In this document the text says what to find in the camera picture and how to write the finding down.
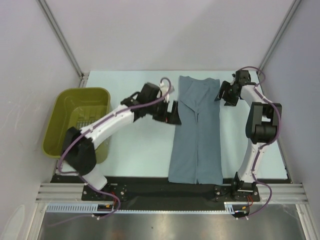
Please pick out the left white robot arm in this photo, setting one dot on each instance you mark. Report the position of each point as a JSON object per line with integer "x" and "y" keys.
{"x": 80, "y": 145}

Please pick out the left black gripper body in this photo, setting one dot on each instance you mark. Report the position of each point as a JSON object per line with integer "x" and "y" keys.
{"x": 160, "y": 113}

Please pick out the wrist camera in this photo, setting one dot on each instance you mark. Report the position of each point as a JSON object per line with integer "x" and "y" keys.
{"x": 165, "y": 90}
{"x": 241, "y": 77}

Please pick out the left aluminium corner post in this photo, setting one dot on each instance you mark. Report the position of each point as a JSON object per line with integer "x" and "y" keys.
{"x": 53, "y": 23}

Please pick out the aluminium frame rail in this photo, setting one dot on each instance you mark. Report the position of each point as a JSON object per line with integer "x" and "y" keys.
{"x": 72, "y": 193}

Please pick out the olive green plastic basket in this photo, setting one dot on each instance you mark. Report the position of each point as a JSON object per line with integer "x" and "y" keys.
{"x": 74, "y": 107}

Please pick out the right aluminium corner post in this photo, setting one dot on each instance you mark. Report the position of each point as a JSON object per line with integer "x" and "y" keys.
{"x": 288, "y": 18}

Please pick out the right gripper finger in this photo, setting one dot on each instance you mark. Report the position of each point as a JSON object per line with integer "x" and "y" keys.
{"x": 221, "y": 91}
{"x": 231, "y": 102}

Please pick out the aluminium corner post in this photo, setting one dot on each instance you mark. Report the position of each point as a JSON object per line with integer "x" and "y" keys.
{"x": 288, "y": 18}
{"x": 53, "y": 23}

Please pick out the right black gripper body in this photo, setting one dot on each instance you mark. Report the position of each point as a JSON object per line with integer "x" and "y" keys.
{"x": 229, "y": 94}

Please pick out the white cable duct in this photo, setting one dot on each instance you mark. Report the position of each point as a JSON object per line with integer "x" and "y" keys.
{"x": 139, "y": 207}

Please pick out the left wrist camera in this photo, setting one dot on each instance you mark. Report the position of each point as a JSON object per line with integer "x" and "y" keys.
{"x": 165, "y": 90}

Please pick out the blue-grey t shirt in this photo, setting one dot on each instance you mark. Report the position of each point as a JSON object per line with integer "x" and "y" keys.
{"x": 196, "y": 151}

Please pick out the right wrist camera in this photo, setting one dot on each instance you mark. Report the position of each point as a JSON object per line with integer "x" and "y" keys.
{"x": 241, "y": 77}

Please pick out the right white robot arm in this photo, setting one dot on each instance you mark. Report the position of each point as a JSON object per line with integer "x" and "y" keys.
{"x": 262, "y": 129}

